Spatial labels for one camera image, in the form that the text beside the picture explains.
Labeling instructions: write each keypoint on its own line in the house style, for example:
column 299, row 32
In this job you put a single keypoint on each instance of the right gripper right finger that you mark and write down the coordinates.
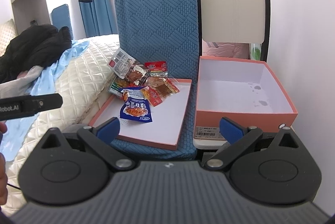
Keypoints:
column 231, row 131

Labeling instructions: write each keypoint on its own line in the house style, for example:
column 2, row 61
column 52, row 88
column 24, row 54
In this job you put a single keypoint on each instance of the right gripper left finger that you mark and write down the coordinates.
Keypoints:
column 109, row 130

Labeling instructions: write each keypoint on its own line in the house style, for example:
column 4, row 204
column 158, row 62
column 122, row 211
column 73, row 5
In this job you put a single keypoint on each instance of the blue snack packet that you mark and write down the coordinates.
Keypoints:
column 135, row 107

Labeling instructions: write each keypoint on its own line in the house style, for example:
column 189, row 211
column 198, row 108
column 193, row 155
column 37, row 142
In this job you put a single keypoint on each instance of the green orange snack packet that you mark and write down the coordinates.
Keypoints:
column 117, row 85

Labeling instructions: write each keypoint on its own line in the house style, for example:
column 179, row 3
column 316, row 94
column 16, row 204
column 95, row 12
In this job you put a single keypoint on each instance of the red foil snack packet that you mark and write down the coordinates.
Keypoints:
column 151, row 95

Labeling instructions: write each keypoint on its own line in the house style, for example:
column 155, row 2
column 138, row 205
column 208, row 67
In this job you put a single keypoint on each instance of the white shrimp snack packet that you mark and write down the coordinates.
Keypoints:
column 121, row 63

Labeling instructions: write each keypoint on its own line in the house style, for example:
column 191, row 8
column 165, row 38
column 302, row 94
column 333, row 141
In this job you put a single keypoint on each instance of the clear dried meat packet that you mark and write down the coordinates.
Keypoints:
column 164, row 86

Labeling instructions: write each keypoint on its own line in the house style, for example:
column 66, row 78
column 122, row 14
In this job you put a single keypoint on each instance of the red clear snack packet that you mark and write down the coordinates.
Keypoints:
column 157, row 68

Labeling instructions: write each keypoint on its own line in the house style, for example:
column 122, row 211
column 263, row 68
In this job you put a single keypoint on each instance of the person's left hand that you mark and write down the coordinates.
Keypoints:
column 3, row 180

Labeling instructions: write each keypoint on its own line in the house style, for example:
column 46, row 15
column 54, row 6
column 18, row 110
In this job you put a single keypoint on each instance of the light blue cloth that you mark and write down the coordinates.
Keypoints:
column 41, row 85

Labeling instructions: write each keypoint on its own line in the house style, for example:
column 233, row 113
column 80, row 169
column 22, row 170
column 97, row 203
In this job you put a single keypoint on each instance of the pink shoebox base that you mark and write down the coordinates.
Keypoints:
column 245, row 91

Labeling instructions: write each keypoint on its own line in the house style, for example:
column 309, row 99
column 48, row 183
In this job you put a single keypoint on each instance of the black clothing pile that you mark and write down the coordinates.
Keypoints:
column 38, row 45

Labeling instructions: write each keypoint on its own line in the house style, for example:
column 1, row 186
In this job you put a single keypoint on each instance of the pink quilted bag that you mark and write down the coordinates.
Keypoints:
column 228, row 50

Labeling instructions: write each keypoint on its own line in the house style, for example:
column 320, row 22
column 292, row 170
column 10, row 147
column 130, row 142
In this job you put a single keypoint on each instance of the blue curtain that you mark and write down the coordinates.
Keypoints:
column 99, row 17

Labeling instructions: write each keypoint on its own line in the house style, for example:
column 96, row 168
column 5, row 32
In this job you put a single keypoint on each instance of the cream white chair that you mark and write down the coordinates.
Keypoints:
column 232, row 21

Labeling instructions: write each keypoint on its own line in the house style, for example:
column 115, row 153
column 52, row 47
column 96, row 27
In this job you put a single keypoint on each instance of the blue textured chair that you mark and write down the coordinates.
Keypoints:
column 163, row 30

